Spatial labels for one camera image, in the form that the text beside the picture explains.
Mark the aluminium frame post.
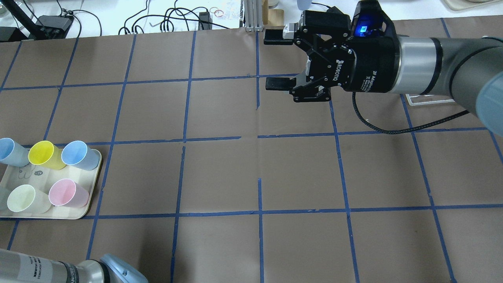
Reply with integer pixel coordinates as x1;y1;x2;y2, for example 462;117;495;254
241;0;263;32

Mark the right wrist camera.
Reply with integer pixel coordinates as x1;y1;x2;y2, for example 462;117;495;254
351;0;397;38

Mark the pink plastic cup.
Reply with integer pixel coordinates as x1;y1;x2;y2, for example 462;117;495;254
48;178;90;208

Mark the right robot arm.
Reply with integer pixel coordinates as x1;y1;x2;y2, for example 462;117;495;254
264;0;503;136

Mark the light blue cup near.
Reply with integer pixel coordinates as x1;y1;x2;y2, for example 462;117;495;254
0;138;30;167

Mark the wooden mug tree stand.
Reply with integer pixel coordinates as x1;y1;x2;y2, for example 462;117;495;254
262;0;284;26

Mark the light blue cup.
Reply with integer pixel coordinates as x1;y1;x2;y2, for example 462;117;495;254
0;138;30;167
61;140;101;171

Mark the cream plastic cup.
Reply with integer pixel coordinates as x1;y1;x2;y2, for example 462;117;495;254
7;184;52;214

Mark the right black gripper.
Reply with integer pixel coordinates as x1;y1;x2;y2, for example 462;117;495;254
263;10;400;103

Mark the white wire cup rack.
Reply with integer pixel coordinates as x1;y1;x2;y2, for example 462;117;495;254
404;94;455;107

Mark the light blue cup far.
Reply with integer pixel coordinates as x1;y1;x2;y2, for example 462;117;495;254
61;140;101;171

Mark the yellow plastic cup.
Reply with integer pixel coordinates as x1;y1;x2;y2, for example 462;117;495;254
28;140;67;170

